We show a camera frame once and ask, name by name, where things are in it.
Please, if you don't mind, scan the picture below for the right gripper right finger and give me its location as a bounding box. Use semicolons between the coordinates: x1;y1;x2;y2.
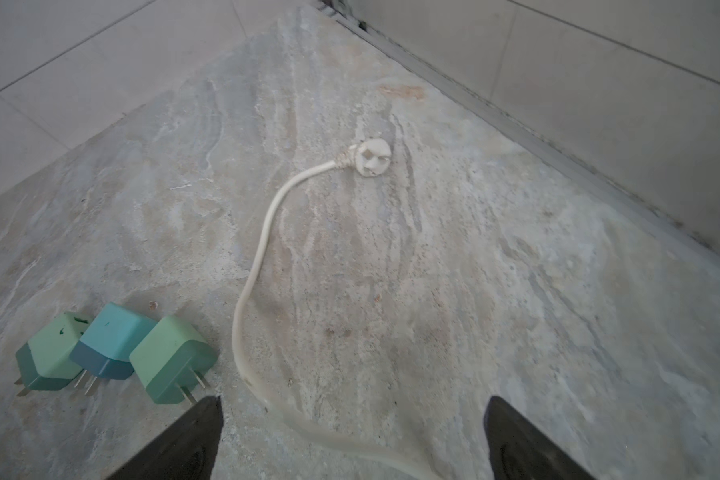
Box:
483;395;594;480

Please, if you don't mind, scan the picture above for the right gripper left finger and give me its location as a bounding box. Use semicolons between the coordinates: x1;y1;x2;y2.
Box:
108;396;224;479

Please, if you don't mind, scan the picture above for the green plug adapter right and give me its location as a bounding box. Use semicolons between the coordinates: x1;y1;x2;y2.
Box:
129;316;218;405

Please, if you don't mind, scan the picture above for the green plug adapter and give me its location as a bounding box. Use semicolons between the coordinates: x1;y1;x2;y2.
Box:
129;316;218;405
15;312;93;397

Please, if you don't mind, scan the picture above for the teal plug adapter far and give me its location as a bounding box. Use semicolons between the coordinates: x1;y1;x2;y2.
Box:
69;303;157;396

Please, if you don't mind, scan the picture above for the green plug adapter far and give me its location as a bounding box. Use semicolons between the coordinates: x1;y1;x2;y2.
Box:
15;312;93;397

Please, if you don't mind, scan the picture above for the power strip white cable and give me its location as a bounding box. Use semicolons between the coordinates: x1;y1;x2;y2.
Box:
231;137;445;480

